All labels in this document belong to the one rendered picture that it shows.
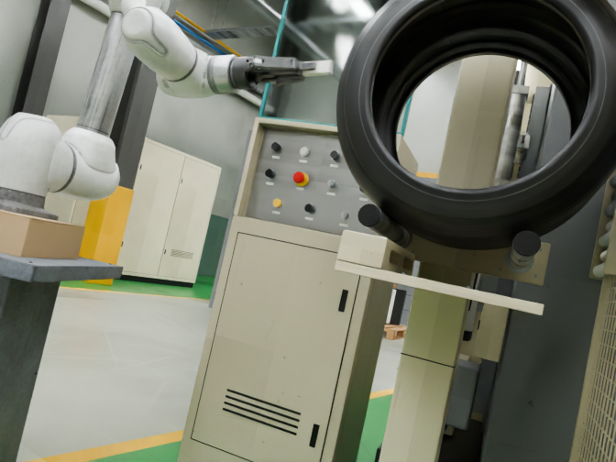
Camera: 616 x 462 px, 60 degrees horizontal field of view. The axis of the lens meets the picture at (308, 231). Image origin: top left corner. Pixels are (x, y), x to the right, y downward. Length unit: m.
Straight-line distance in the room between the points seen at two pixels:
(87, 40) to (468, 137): 9.13
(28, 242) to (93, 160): 0.36
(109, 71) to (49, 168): 0.36
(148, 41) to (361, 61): 0.45
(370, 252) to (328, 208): 0.88
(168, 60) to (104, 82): 0.56
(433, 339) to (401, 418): 0.21
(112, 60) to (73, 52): 8.21
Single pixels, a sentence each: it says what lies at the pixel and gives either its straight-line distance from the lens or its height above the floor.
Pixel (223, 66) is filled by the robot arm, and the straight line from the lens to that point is 1.31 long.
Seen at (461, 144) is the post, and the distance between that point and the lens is 1.40.
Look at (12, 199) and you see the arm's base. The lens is 1.60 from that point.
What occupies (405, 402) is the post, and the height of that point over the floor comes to 0.51.
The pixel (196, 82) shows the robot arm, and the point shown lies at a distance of 1.33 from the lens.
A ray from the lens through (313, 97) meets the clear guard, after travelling 1.97.
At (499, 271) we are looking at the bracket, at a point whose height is 0.86.
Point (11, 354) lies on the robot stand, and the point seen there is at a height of 0.38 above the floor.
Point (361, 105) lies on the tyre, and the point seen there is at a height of 1.11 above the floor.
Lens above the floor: 0.79
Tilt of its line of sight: 3 degrees up
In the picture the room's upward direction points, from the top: 12 degrees clockwise
